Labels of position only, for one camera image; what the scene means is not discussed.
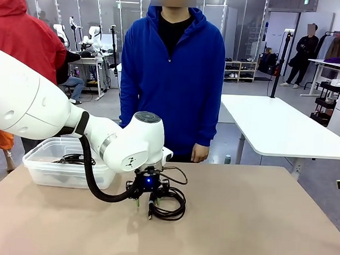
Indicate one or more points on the tall black camera stand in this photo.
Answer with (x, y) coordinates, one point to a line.
(280, 67)

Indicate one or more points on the person's left hand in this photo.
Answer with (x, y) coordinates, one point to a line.
(200, 153)

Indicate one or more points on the blue-sleeved left forearm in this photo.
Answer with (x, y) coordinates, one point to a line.
(208, 123)

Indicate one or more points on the person in red jacket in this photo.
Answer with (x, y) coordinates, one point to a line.
(21, 36)

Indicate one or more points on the small grey bottle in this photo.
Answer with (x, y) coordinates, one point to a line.
(228, 159)

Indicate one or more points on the seated person in jeans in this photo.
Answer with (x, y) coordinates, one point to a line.
(76, 85)

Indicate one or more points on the person in blue hoodie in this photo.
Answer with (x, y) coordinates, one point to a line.
(174, 91)

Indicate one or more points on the clothes rack with coats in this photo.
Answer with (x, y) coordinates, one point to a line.
(338, 47)

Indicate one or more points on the clear plastic storage container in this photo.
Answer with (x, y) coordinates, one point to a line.
(44, 172)

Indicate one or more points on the white desk with angled legs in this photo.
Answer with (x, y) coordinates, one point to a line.
(330, 64)

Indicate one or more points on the black bags pile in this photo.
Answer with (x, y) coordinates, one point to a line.
(267, 64)

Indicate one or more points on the purple cloth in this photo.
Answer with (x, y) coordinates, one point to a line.
(333, 59)

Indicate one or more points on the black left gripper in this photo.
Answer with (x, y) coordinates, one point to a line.
(147, 185)

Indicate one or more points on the black utility cart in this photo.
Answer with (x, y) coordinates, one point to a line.
(324, 103)

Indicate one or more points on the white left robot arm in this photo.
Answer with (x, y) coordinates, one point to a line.
(32, 104)

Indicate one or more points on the blue-sleeved right forearm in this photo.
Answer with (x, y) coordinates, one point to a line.
(128, 108)

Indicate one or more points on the person in orange trousers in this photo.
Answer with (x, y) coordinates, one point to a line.
(0, 141)

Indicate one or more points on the white background workbench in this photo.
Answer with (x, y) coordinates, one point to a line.
(85, 60)

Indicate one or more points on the thin black tripod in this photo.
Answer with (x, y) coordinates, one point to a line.
(113, 46)

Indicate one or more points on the person in black clothes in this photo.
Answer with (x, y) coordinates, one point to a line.
(303, 54)

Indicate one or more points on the large white table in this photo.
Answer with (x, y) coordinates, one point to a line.
(271, 123)

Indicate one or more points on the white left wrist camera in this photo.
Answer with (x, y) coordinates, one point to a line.
(167, 154)

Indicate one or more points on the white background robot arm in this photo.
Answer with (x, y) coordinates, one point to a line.
(92, 38)
(59, 33)

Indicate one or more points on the wooden shoe rack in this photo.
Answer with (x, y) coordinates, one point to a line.
(241, 71)

